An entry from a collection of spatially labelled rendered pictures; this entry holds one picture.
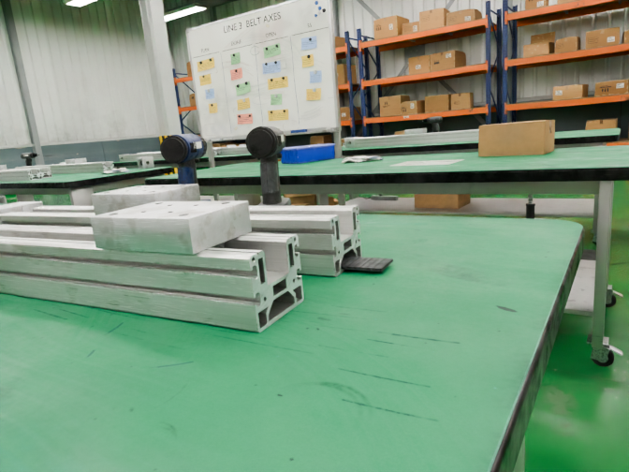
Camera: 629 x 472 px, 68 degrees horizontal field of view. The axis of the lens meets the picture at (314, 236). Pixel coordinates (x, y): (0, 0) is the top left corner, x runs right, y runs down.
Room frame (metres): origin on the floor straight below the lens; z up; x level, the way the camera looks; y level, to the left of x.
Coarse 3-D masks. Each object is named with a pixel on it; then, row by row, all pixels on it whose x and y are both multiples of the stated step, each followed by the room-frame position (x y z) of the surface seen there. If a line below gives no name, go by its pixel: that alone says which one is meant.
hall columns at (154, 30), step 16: (144, 0) 9.08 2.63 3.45; (160, 0) 9.04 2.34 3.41; (144, 16) 9.03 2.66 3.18; (160, 16) 8.99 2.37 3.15; (144, 32) 8.99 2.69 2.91; (160, 32) 8.95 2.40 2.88; (160, 48) 8.91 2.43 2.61; (160, 64) 8.86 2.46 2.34; (160, 80) 9.05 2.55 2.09; (160, 96) 9.08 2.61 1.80; (160, 112) 9.05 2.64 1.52; (176, 112) 9.03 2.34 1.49; (160, 128) 9.01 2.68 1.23; (176, 128) 8.98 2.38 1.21; (160, 144) 8.97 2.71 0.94
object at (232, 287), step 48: (0, 240) 0.69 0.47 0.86; (48, 240) 0.65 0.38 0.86; (240, 240) 0.56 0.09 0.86; (288, 240) 0.53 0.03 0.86; (0, 288) 0.70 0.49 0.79; (48, 288) 0.64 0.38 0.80; (96, 288) 0.58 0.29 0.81; (144, 288) 0.56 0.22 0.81; (192, 288) 0.50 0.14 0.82; (240, 288) 0.47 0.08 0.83; (288, 288) 0.52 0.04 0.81
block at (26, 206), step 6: (6, 204) 1.11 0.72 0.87; (12, 204) 1.09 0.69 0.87; (18, 204) 1.08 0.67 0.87; (24, 204) 1.07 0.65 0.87; (30, 204) 1.08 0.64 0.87; (36, 204) 1.09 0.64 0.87; (42, 204) 1.10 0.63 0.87; (0, 210) 1.02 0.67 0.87; (6, 210) 1.03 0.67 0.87; (12, 210) 1.04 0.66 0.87; (18, 210) 1.05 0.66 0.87; (24, 210) 1.06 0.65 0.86; (30, 210) 1.08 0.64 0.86; (0, 222) 1.02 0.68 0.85; (6, 222) 1.02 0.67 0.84
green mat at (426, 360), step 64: (384, 256) 0.72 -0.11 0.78; (448, 256) 0.69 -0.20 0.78; (512, 256) 0.66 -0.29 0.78; (0, 320) 0.58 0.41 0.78; (64, 320) 0.55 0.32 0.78; (128, 320) 0.53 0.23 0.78; (320, 320) 0.48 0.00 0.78; (384, 320) 0.47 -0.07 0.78; (448, 320) 0.45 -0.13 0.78; (512, 320) 0.44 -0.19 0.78; (0, 384) 0.40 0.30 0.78; (64, 384) 0.39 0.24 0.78; (128, 384) 0.38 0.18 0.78; (192, 384) 0.37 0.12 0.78; (256, 384) 0.36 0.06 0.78; (320, 384) 0.35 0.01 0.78; (384, 384) 0.34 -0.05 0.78; (448, 384) 0.33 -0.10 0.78; (512, 384) 0.33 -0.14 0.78; (0, 448) 0.30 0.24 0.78; (64, 448) 0.30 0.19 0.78; (128, 448) 0.29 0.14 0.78; (192, 448) 0.28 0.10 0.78; (256, 448) 0.28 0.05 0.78; (320, 448) 0.27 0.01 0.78; (384, 448) 0.27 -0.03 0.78; (448, 448) 0.26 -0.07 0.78
